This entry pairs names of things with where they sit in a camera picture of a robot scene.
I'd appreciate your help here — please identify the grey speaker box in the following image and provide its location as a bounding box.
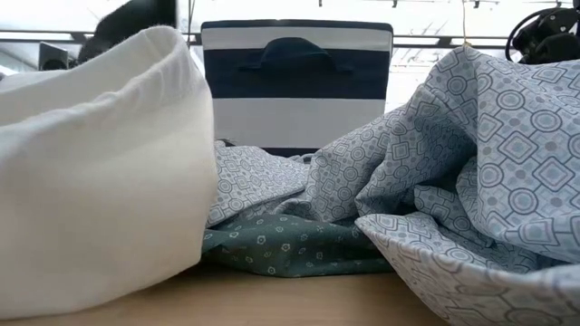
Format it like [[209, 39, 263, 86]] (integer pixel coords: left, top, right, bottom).
[[38, 42, 69, 72]]

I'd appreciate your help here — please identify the white garment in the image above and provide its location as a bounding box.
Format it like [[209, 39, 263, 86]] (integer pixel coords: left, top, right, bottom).
[[0, 25, 219, 321]]

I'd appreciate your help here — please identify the thin hanging cable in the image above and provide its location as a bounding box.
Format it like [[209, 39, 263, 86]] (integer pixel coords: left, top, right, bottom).
[[186, 0, 197, 46]]

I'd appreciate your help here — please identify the green floral cloth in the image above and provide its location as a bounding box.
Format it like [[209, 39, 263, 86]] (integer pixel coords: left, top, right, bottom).
[[201, 212, 395, 278]]

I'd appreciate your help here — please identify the navy white striped fabric bin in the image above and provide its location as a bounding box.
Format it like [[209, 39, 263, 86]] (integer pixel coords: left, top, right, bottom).
[[200, 19, 394, 158]]

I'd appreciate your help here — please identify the yellow hanging cord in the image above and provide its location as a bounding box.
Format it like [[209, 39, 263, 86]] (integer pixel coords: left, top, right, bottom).
[[460, 0, 472, 49]]

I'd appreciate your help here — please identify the light blue geometric patterned cloth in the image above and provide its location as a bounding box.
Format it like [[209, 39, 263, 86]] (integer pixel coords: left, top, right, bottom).
[[206, 44, 580, 326]]

